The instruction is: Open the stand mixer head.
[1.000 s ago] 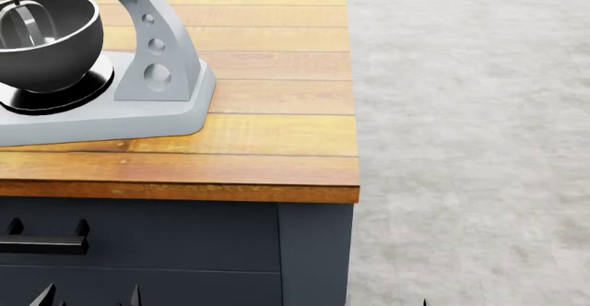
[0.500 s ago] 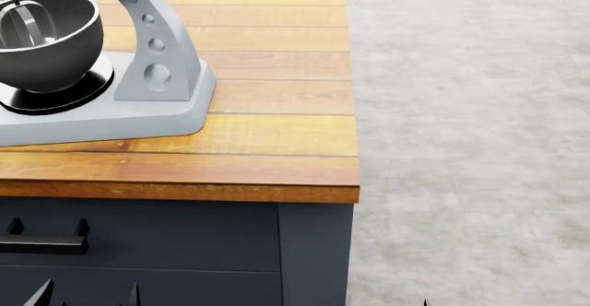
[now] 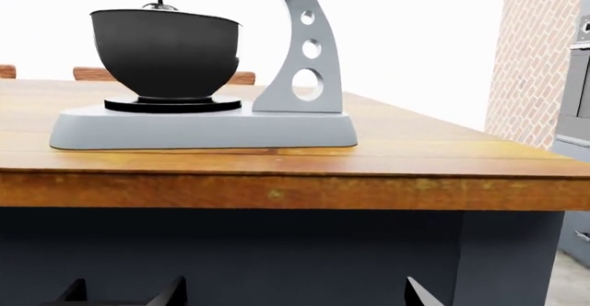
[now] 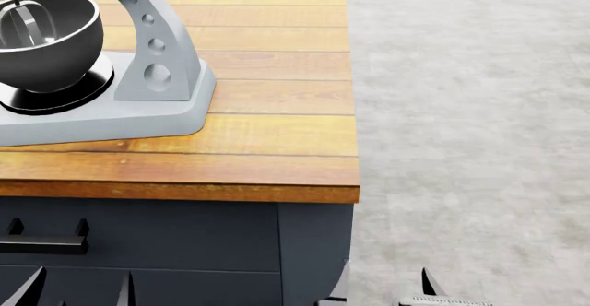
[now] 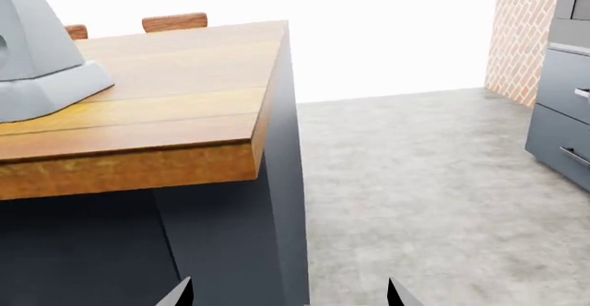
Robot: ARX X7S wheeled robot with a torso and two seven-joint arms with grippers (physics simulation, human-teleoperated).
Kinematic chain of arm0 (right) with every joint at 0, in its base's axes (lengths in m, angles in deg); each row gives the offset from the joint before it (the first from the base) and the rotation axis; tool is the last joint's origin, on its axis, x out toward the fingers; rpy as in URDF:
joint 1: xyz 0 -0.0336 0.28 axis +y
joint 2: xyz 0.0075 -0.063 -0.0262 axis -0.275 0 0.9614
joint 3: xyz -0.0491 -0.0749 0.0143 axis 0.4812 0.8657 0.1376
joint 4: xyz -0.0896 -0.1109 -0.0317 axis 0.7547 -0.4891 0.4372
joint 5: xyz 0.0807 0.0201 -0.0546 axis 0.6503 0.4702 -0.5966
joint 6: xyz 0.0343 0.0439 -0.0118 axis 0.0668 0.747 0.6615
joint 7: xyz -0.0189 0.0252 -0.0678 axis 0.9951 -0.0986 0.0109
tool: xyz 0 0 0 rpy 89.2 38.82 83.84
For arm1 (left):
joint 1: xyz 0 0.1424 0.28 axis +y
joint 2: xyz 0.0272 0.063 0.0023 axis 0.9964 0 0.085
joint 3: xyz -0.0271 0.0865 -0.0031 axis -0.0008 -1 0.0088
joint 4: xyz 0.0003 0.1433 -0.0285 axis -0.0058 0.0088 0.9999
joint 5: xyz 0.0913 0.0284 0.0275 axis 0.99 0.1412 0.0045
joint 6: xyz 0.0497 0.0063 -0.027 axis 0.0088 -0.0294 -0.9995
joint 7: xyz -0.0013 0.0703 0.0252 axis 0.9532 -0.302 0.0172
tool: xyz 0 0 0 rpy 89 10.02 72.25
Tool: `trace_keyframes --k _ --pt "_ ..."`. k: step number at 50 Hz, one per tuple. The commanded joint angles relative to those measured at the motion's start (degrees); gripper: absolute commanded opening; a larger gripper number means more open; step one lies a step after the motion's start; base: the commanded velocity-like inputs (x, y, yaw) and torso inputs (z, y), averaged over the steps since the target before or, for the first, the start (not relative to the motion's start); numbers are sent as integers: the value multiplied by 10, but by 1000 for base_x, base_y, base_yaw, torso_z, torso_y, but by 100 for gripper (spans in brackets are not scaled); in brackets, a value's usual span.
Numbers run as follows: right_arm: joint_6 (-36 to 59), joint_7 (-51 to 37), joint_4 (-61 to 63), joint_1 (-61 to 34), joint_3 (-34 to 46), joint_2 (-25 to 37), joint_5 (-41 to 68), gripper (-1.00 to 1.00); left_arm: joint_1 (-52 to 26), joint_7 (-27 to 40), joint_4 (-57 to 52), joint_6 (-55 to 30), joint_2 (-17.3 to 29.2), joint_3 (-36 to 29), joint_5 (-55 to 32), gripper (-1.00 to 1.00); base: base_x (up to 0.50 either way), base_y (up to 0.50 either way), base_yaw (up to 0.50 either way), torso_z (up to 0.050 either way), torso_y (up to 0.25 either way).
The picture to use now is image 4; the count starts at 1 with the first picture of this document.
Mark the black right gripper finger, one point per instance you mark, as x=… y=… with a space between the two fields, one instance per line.
x=340 y=285
x=432 y=285

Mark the steel mixing bowl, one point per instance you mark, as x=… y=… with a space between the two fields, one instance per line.
x=69 y=57

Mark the black round bowl plate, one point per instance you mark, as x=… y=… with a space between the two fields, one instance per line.
x=87 y=93

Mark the grey stand mixer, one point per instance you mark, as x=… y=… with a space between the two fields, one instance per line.
x=156 y=119

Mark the dark blue drawer front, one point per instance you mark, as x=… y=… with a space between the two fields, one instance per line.
x=184 y=237

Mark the metal mixer beater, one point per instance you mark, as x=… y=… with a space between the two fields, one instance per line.
x=28 y=19

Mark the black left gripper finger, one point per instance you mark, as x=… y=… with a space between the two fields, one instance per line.
x=129 y=294
x=31 y=292

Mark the dark blue kitchen cabinet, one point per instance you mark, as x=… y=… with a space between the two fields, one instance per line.
x=313 y=237

